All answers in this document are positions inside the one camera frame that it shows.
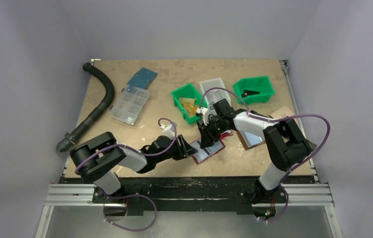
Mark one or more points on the clear compartment screw box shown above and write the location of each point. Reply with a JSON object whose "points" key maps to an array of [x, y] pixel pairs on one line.
{"points": [[129, 104]]}

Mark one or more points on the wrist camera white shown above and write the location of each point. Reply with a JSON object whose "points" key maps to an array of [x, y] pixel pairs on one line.
{"points": [[168, 130], [204, 113]]}

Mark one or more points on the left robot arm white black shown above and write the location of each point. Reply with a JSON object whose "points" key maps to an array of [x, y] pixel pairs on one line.
{"points": [[95, 158]]}

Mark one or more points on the dark grey VIP card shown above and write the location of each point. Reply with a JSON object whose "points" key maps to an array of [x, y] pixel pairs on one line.
{"points": [[248, 93]]}

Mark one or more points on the white striped credit card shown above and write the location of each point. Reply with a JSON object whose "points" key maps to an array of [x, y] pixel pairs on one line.
{"points": [[205, 153]]}

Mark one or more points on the green bin with yellow items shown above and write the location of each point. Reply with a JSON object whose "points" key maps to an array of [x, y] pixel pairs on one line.
{"points": [[187, 99]]}

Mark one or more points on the red leather card holder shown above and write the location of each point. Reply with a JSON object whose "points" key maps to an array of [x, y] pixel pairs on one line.
{"points": [[220, 143]]}

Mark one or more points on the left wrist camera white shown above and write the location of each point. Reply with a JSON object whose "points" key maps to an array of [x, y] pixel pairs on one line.
{"points": [[168, 130]]}

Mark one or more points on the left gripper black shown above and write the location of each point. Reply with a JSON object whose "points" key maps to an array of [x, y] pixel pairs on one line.
{"points": [[187, 149]]}

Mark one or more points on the brown open card holder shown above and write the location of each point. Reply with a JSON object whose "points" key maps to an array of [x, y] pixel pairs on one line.
{"points": [[249, 140]]}

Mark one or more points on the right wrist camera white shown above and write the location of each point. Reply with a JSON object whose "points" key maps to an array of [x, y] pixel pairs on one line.
{"points": [[204, 113]]}

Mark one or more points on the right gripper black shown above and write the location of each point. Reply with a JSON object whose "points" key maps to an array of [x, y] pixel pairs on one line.
{"points": [[208, 132]]}

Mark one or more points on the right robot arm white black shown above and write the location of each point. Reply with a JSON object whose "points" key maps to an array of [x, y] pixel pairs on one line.
{"points": [[285, 142]]}

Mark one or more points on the white plastic bin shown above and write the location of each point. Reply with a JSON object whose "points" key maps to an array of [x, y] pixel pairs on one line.
{"points": [[216, 94]]}

